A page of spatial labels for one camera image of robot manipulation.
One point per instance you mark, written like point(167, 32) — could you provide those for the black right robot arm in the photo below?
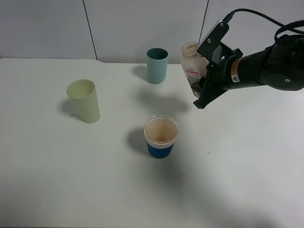
point(280, 66)

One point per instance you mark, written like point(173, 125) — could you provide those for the teal plastic cup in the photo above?
point(157, 60)

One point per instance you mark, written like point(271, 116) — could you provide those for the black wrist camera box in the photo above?
point(211, 47)

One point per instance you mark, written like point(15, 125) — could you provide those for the light green plastic cup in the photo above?
point(83, 95)

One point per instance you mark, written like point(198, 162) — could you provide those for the clear plastic drink bottle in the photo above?
point(194, 65)

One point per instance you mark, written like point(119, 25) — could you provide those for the clear cup with blue sleeve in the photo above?
point(160, 133)

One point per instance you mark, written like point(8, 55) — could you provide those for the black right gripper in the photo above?
point(235, 71)

